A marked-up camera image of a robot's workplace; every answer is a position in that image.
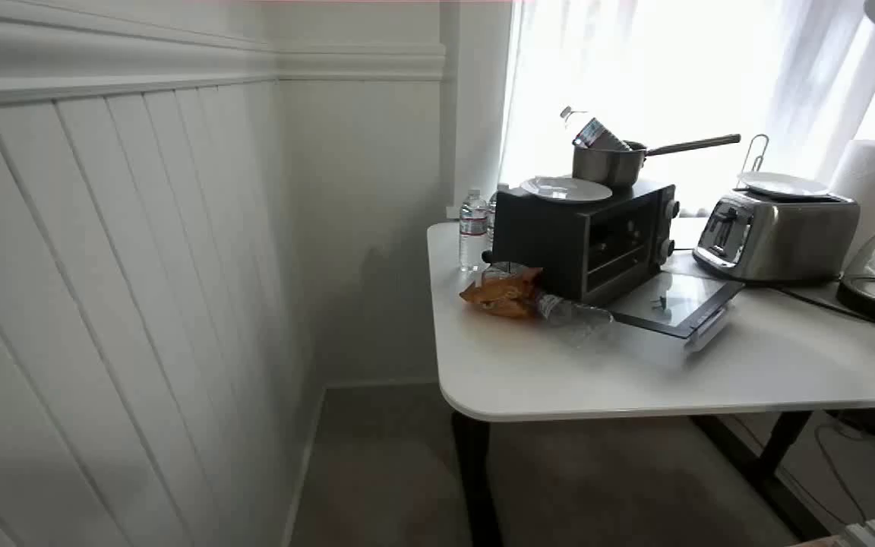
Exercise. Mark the clear crumpled plastic bag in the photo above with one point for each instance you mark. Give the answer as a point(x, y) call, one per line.
point(576, 309)

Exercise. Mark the clear plastic water bottle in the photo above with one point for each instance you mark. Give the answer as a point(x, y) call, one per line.
point(471, 232)

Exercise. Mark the white plate with grey rim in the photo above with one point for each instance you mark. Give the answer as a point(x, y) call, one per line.
point(567, 190)

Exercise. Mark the white sheer curtain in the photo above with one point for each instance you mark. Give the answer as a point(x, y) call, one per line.
point(661, 71)

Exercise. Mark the black toaster oven body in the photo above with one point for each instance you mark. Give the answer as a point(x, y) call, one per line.
point(545, 246)

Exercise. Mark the small white plate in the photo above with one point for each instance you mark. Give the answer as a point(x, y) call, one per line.
point(784, 185)

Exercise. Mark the black table leg frame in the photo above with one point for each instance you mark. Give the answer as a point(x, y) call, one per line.
point(760, 472)

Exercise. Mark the black table leg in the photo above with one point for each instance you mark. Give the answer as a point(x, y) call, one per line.
point(476, 476)

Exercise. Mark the orange snack bag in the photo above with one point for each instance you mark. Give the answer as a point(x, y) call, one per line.
point(502, 292)

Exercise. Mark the grey box in saucepan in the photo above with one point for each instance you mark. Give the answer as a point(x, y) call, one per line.
point(597, 134)

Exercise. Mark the silver slot toaster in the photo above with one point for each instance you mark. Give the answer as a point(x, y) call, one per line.
point(789, 240)

